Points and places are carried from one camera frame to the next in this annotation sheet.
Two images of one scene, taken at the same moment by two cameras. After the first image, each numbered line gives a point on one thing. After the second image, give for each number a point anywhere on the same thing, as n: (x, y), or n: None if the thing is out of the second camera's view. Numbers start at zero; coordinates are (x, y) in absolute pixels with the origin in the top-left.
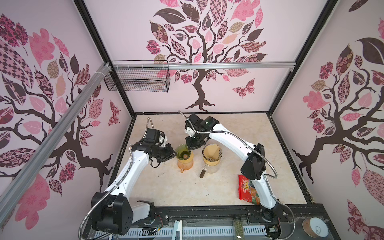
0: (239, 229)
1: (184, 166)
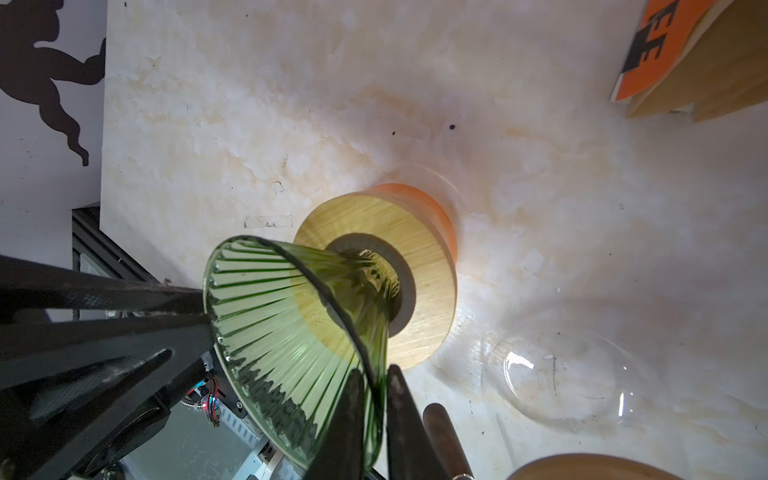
0: None
1: (425, 202)
